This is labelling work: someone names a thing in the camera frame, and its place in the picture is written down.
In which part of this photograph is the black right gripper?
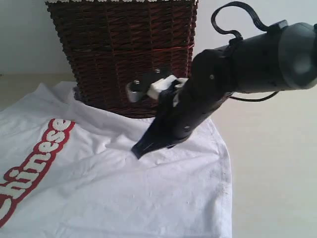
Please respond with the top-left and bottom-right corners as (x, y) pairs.
(125, 69), (194, 160)

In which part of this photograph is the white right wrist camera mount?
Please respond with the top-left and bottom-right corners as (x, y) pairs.
(147, 75), (188, 100)

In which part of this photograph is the dark red wicker basket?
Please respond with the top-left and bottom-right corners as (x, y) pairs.
(45, 0), (198, 119)

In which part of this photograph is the white t-shirt red print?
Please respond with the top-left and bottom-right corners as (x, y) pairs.
(0, 82), (232, 238)

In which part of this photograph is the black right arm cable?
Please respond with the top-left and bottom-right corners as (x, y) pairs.
(211, 1), (269, 40)

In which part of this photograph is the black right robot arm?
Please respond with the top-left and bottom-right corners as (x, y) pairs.
(127, 21), (317, 158)

